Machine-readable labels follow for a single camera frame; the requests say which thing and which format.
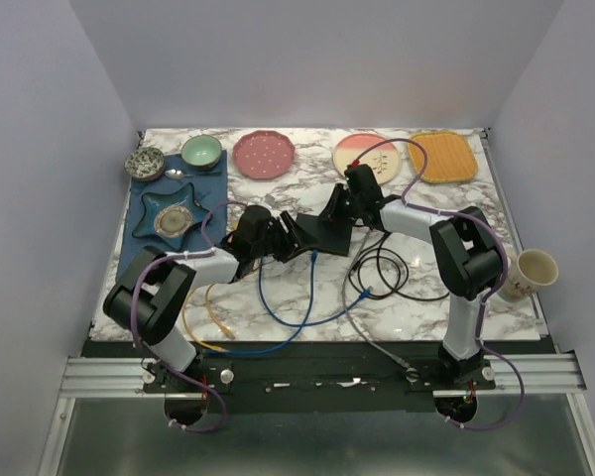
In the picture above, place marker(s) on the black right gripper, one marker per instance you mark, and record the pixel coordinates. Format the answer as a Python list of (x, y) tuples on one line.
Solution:
[(331, 211)]

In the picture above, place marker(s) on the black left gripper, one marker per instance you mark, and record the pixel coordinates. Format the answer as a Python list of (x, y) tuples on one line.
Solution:
[(294, 240)]

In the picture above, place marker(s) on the black network switch box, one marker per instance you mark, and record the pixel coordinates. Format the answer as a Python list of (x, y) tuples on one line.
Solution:
[(324, 236)]

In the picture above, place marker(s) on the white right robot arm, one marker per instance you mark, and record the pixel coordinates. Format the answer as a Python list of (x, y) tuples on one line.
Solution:
[(470, 257)]

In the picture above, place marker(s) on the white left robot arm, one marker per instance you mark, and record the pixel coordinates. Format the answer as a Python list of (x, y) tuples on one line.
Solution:
[(149, 296)]

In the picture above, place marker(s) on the cream and pink plate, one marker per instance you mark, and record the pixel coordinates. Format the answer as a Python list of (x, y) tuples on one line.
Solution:
[(385, 161)]

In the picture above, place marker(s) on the pink dotted plate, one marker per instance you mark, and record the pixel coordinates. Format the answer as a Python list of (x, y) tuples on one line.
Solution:
[(263, 155)]

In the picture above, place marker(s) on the blue cloth placemat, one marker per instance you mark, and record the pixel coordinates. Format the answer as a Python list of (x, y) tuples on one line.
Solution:
[(198, 192)]

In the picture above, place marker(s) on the blue star shaped dish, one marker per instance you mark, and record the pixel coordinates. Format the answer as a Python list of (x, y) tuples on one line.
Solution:
[(152, 203)]

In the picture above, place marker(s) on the small round saucer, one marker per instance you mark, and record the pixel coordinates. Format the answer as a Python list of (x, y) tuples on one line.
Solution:
[(173, 221)]

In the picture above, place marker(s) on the green ceramic bowl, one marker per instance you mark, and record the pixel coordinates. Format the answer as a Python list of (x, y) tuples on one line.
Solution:
[(202, 151)]

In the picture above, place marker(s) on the orange woven square tray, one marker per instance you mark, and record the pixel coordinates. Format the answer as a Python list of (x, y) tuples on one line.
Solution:
[(450, 157)]

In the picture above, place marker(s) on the silver spoon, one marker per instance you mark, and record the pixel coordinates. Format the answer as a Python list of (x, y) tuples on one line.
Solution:
[(178, 174)]

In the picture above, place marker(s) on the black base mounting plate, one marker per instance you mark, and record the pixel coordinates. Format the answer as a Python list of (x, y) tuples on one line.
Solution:
[(313, 378)]

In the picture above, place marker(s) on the patterned small bowl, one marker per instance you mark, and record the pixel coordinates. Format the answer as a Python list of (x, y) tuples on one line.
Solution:
[(145, 164)]

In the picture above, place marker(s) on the floral paper cup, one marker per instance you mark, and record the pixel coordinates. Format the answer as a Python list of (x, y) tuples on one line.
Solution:
[(529, 271)]

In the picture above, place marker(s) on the aluminium frame rail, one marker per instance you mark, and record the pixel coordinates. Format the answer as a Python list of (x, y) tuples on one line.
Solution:
[(118, 378)]

